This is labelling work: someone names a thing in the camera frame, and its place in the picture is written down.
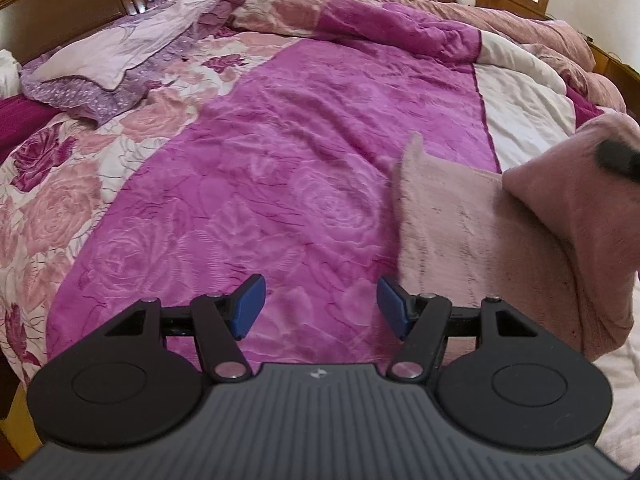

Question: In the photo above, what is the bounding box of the purple floral pillow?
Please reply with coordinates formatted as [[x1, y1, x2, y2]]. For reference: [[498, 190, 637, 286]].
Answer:
[[19, 0, 258, 127]]

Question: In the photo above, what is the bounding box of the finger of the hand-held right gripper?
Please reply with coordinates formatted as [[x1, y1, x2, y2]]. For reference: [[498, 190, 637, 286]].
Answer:
[[595, 139, 640, 184]]

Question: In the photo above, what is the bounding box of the dark magenta cloth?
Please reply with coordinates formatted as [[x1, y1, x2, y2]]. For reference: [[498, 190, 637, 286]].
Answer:
[[0, 94, 60, 163]]

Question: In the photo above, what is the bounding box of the wooden bed frame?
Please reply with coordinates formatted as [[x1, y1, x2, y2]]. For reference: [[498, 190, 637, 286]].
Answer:
[[0, 357, 43, 461]]

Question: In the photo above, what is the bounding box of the dusty pink comforter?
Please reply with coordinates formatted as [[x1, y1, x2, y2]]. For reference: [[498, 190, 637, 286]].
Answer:
[[260, 0, 628, 113]]

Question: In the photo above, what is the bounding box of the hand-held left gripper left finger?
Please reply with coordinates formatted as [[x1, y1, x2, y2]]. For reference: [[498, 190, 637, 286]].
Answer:
[[105, 274, 267, 382]]

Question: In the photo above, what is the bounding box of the white cloth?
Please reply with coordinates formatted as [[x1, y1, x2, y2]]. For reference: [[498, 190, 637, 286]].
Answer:
[[0, 49, 22, 100]]

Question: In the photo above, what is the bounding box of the magenta patchwork blanket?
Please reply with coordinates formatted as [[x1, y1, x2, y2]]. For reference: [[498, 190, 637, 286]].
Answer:
[[0, 0, 640, 461]]

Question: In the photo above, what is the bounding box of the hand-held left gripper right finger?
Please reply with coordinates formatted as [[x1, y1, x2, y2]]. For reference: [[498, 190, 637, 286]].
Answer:
[[376, 276, 538, 382]]

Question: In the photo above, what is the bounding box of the wooden headboard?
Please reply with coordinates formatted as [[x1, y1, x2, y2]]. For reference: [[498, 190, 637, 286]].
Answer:
[[0, 0, 262, 67]]

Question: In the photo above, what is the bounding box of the pink knit cardigan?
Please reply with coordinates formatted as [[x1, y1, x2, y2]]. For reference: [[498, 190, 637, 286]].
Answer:
[[391, 112, 640, 365]]

